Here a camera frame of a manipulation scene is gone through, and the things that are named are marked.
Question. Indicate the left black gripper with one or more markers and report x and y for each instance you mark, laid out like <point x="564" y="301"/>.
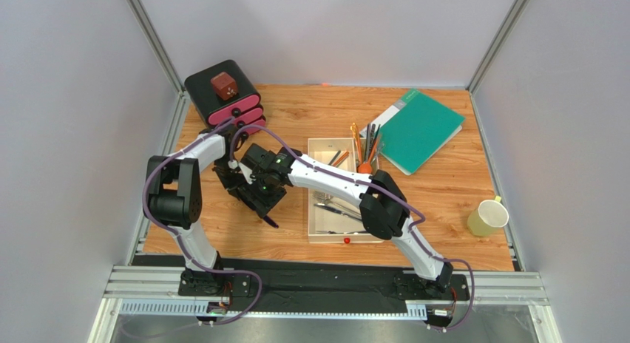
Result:
<point x="231" y="185"/>

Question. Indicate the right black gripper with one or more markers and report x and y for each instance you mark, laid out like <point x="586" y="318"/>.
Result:
<point x="265" y="204"/>

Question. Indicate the blue serrated knife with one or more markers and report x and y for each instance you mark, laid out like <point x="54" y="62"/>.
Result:
<point x="270" y="222"/>

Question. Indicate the blue-grey chopstick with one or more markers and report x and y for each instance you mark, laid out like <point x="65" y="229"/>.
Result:
<point x="333" y="159"/>

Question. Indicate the orange chopstick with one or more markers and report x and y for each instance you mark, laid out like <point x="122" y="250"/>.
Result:
<point x="341" y="159"/>

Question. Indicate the silver table knife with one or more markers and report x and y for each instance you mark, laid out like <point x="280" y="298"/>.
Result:
<point x="337" y="211"/>

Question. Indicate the gold ornate spoon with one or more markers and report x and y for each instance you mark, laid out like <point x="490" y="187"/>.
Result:
<point x="357" y="143"/>

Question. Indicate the black spoon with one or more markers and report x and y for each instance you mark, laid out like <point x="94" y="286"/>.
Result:
<point x="368" y="140"/>

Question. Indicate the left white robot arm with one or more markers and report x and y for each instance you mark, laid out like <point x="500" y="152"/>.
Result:
<point x="172" y="198"/>

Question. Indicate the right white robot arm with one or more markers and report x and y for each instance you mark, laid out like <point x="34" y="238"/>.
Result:
<point x="385" y="213"/>

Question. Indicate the black pink drawer box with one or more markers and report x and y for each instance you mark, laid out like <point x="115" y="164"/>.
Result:
<point x="245" y="108"/>

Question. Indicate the brown cube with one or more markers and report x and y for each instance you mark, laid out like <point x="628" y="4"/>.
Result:
<point x="224" y="86"/>

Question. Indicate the silver fork diagonal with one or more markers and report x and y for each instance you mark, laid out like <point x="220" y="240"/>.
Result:
<point x="320" y="197"/>

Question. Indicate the white divided utensil tray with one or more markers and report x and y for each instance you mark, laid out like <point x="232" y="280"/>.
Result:
<point x="322" y="150"/>

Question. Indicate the silver fork front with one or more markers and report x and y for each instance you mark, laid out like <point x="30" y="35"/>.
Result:
<point x="340" y="232"/>

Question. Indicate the green notebook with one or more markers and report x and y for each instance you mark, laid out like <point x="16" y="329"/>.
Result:
<point x="414" y="128"/>

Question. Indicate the yellow-green mug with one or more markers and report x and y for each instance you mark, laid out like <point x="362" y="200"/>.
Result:
<point x="488" y="217"/>

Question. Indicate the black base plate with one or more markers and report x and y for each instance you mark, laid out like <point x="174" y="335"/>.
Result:
<point x="300" y="287"/>

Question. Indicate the aluminium frame rail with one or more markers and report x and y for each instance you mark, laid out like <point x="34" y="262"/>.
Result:
<point x="153" y="304"/>

